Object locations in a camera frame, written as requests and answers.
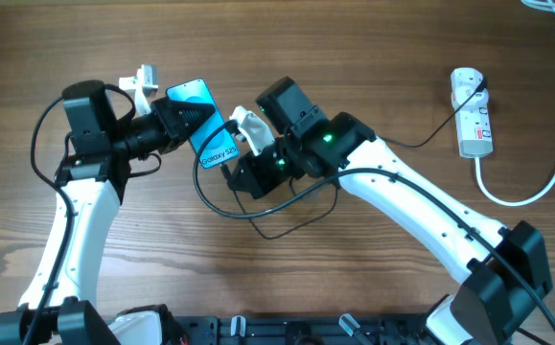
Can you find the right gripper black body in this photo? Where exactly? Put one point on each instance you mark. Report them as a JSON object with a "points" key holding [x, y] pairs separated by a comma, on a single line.
{"points": [[275, 164]]}

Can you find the white USB charger plug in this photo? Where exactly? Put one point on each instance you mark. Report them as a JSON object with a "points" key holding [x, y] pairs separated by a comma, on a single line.
{"points": [[468, 96]]}

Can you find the teal-screen Galaxy smartphone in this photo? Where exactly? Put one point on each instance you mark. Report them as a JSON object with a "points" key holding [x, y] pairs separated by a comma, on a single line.
{"points": [[222, 147]]}

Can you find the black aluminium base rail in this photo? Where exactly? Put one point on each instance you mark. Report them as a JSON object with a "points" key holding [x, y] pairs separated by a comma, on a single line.
{"points": [[398, 329]]}

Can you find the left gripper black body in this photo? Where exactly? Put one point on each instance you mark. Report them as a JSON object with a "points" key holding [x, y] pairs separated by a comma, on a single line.
{"points": [[170, 126]]}

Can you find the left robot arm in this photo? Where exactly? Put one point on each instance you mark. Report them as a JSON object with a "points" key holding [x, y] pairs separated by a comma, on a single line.
{"points": [[90, 186]]}

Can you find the white power strip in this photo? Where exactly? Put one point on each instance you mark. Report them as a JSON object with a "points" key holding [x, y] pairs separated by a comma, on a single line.
{"points": [[473, 127]]}

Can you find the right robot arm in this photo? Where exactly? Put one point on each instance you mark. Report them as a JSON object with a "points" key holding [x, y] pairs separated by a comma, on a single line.
{"points": [[502, 272]]}

